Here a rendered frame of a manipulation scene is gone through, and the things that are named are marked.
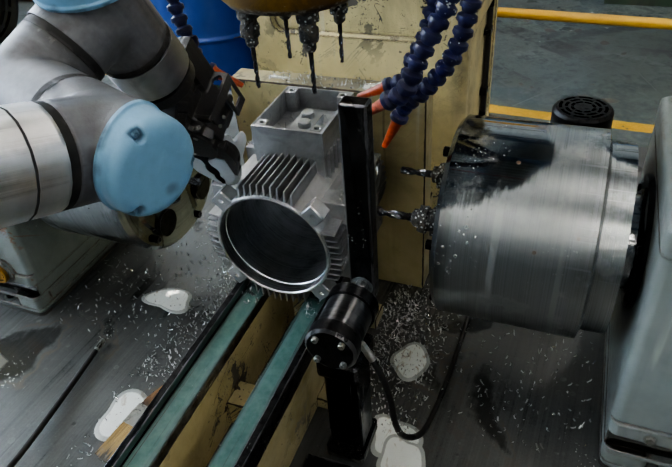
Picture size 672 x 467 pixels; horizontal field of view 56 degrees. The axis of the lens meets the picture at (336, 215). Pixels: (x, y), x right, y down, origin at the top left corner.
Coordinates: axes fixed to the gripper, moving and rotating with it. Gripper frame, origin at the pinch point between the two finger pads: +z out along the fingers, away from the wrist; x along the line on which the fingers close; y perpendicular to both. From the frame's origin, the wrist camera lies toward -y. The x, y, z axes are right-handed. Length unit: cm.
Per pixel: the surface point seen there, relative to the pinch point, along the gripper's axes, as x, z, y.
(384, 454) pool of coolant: -24.0, 18.6, -25.7
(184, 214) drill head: 14.7, 15.6, 0.0
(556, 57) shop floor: -26, 253, 216
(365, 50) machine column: -8.5, 10.1, 29.3
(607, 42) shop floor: -53, 267, 240
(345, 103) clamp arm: -18.9, -16.2, 3.4
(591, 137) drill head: -41.8, -1.6, 11.4
